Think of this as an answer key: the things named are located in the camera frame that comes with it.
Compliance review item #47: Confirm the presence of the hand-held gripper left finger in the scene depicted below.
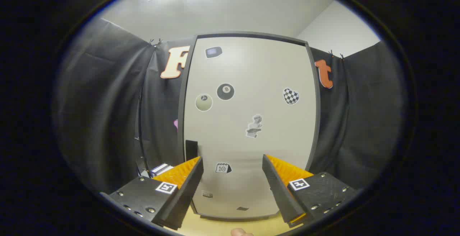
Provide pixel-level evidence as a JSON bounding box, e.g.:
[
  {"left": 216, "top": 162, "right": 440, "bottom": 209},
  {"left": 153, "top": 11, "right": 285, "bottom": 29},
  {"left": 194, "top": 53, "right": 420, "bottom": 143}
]
[{"left": 100, "top": 156, "right": 204, "bottom": 231}]

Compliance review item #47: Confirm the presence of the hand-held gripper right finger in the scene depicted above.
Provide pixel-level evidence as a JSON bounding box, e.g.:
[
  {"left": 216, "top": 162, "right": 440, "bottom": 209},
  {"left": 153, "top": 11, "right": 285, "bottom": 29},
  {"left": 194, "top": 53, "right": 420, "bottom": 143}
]
[{"left": 262, "top": 154, "right": 358, "bottom": 228}]

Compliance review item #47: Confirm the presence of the black door handle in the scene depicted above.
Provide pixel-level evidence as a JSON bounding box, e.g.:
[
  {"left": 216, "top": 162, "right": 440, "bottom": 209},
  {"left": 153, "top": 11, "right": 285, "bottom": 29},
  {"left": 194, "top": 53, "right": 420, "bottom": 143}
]
[{"left": 185, "top": 140, "right": 198, "bottom": 162}]

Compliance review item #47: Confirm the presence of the beige cabinet door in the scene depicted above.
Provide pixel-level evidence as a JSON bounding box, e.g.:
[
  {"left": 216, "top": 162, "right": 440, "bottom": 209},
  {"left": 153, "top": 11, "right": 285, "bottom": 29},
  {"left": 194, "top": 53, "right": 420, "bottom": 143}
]
[{"left": 183, "top": 36, "right": 317, "bottom": 219}]

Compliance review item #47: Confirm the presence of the dark grey cabinet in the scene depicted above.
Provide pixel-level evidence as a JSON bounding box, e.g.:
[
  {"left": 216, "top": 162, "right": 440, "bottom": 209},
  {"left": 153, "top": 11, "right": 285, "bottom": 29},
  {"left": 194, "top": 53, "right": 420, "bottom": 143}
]
[{"left": 177, "top": 31, "right": 321, "bottom": 222}]

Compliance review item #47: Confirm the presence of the thin black stand pole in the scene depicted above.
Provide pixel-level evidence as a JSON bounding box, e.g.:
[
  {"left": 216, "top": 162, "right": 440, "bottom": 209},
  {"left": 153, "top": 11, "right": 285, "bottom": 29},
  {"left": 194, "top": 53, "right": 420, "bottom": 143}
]
[{"left": 136, "top": 81, "right": 148, "bottom": 177}]

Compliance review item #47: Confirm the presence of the black backdrop cloth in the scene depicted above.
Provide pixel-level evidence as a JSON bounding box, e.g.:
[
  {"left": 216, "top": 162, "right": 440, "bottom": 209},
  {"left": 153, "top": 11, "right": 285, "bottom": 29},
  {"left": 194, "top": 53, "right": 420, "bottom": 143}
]
[{"left": 54, "top": 17, "right": 408, "bottom": 197}]

